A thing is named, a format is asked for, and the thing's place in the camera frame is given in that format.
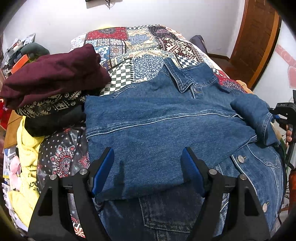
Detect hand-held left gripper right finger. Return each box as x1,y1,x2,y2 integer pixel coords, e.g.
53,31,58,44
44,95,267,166
180,146,271,241

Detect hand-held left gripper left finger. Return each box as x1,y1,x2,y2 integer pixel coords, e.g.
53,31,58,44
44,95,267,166
28,146,115,241

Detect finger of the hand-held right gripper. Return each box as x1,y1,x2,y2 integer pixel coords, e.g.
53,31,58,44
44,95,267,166
268,107,281,125

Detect blue denim jacket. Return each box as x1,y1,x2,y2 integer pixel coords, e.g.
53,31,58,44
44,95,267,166
84,58,287,241

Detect person's right hand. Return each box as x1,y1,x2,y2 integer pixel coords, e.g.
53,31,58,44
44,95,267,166
285,124,295,149

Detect orange cylinder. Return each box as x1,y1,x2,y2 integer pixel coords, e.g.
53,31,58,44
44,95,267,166
288,169,296,200

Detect dark folded garment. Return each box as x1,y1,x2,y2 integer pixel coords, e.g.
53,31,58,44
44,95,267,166
24,105,86,137

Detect wooden door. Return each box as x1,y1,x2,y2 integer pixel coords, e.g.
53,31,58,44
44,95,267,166
228,0,281,91

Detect yellow printed garment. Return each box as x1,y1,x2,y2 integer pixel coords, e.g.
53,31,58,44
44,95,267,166
7,116,47,230

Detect black white patterned cloth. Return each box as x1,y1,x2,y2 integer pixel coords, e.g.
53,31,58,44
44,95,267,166
17,91,87,118

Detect brown cardboard box, paw prints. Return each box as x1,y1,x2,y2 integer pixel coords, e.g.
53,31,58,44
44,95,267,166
3,111,23,149

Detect dark pillow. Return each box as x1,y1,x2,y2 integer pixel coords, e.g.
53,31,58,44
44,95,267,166
190,35,208,55

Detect maroon folded garment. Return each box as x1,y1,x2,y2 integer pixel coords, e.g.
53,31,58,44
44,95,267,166
0,44,112,109

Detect red plush toy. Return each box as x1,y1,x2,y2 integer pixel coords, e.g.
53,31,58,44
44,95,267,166
0,100,12,130

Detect patchwork printed bedspread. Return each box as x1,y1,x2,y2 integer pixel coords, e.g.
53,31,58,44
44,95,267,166
37,24,255,241

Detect orange box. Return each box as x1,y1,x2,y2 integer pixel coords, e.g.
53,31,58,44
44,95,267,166
11,54,29,73

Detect dark green cushion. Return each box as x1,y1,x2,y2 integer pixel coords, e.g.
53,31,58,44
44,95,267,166
22,43,50,58

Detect pile of boxes and papers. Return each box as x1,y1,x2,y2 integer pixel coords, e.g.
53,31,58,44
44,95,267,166
2,34,36,75

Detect pink heart wall decoration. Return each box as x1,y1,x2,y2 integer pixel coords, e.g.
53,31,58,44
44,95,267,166
275,44,296,90

